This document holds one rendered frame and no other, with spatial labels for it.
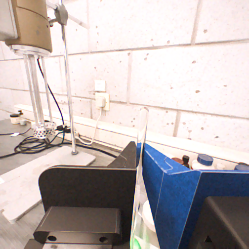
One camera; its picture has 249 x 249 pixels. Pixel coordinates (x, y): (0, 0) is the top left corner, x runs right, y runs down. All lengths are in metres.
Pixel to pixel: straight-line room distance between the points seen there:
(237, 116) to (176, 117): 0.19
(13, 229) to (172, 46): 0.68
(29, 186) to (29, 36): 0.40
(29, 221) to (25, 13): 0.47
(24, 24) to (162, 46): 0.41
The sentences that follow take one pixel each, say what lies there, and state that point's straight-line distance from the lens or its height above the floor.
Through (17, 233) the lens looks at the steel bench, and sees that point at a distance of 0.42.
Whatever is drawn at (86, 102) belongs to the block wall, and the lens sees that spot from 0.73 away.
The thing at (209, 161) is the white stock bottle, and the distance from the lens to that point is 0.44.
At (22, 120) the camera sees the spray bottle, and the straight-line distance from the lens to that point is 1.12.
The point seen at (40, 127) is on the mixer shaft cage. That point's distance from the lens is 0.46.
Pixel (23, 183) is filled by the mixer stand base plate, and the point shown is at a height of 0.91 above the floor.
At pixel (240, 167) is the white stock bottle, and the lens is 0.43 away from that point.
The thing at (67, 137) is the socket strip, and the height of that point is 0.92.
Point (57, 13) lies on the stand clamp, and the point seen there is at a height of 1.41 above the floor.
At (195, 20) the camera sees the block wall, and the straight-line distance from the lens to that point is 0.56.
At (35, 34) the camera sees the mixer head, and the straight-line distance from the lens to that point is 0.42.
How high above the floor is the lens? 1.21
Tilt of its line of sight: 18 degrees down
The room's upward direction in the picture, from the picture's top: 3 degrees clockwise
